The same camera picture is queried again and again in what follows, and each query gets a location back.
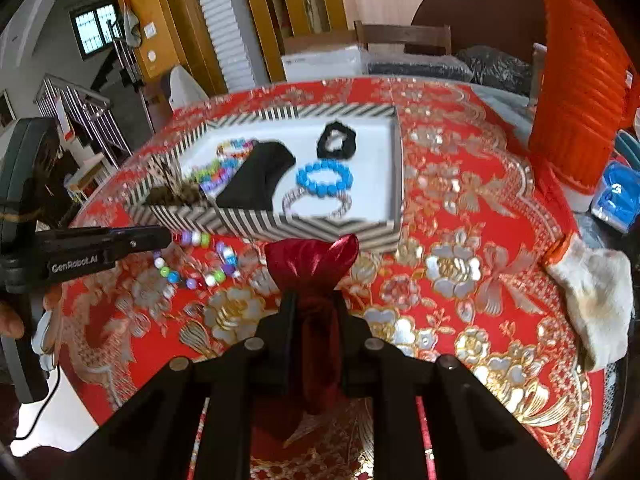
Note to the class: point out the blue plastic packet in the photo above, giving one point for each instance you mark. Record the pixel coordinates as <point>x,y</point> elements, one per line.
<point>617,197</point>

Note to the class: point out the orange thermos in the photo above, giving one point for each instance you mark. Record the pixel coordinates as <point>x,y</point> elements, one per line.
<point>580,85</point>

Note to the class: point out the black scrunchie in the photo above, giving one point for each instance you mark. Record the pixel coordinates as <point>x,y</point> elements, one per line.
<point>323,143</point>

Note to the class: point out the hanging grey cloth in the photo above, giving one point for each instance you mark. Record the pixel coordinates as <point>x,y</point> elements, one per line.
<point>132,27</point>

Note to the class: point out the red satin pouch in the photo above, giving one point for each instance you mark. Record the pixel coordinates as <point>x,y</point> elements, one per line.
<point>310,260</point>

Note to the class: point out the black plastic bag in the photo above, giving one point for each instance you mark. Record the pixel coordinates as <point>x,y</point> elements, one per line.
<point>495,67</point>

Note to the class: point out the white cup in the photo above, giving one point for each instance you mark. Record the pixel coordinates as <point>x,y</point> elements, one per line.
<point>537,75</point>

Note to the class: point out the white work glove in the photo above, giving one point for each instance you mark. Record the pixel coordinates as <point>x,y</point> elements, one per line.
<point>595,300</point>

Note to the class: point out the white ribbed panel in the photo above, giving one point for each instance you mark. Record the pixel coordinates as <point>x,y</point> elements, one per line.
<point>225,25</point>

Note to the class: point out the wall switch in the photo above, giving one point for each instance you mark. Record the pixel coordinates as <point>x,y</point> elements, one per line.
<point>150,30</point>

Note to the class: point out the striped shallow box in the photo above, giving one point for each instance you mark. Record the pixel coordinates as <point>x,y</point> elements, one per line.
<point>370,160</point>

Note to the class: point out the metal stair railing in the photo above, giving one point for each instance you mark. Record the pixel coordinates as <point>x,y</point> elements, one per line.
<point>80,110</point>

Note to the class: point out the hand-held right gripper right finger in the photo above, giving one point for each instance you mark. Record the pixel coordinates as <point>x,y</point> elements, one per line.
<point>400,390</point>

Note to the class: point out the black velvet pouch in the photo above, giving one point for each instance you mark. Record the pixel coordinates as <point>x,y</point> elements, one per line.
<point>255,175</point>

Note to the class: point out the black flat case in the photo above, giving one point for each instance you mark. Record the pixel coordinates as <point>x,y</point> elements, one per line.
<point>420,67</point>

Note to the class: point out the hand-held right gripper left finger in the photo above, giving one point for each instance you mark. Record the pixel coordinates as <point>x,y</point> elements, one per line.
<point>235,385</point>

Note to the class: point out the window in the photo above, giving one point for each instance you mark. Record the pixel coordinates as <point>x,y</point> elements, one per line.
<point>95,30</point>

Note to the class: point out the white cardboard box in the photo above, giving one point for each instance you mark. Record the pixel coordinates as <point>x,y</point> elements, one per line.
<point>322,62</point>

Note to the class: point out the round dark tabletop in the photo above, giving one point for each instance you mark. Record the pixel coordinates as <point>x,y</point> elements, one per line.
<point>480,10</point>

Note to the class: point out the person's left hand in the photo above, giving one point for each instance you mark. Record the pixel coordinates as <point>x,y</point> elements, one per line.
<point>11,322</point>

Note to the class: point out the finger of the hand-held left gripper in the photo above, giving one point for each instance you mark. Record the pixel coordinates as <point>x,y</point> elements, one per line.
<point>142,239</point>

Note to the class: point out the wooden chair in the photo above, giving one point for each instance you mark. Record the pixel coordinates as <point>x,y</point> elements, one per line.
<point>400,37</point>

